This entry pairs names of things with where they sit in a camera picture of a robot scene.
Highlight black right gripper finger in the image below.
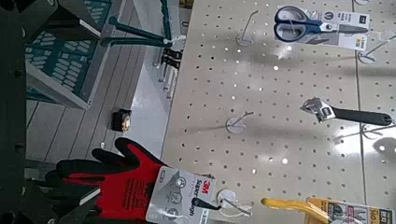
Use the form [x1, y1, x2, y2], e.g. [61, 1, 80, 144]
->
[18, 179, 102, 224]
[18, 0, 104, 43]

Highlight gray plastic crate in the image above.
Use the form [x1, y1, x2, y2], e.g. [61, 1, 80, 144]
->
[24, 0, 134, 111]

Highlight red black gloves with card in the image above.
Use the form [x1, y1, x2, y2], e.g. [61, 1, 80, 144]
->
[44, 136, 218, 224]

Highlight black clamps on metal rods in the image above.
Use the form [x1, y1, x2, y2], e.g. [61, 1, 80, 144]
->
[151, 46, 184, 100]

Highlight white pegboard hook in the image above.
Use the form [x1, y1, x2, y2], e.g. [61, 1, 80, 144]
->
[360, 121, 396, 140]
[216, 189, 254, 217]
[224, 110, 255, 135]
[357, 33, 396, 65]
[235, 9, 261, 48]

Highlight beige pegboard panel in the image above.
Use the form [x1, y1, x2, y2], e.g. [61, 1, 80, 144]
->
[161, 0, 396, 224]

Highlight blue scissors on card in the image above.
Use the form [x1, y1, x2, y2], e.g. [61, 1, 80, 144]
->
[273, 5, 372, 52]

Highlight yellow pliers on card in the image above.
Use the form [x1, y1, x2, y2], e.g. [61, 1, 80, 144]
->
[260, 196, 396, 224]

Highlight black adjustable wrench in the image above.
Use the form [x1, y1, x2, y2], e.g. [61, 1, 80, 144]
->
[300, 96, 393, 127]

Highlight small black bracket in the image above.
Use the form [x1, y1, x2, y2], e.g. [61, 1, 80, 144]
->
[110, 107, 133, 133]

